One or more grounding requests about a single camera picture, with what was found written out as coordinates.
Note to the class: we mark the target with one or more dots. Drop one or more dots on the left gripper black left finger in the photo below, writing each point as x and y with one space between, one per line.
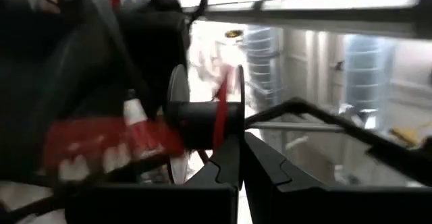
152 203

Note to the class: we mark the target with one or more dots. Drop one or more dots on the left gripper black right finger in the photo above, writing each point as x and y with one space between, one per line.
320 207

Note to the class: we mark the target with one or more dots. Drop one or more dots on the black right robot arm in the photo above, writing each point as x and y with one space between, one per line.
30 65

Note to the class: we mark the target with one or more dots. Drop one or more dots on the red and white object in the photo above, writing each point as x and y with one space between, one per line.
101 139

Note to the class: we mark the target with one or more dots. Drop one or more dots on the black angled rod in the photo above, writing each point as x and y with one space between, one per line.
337 119

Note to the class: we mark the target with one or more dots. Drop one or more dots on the long white light bar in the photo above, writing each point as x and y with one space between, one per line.
337 1

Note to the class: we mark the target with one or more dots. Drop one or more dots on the ribbed silver duct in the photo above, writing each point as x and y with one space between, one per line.
369 72
263 65

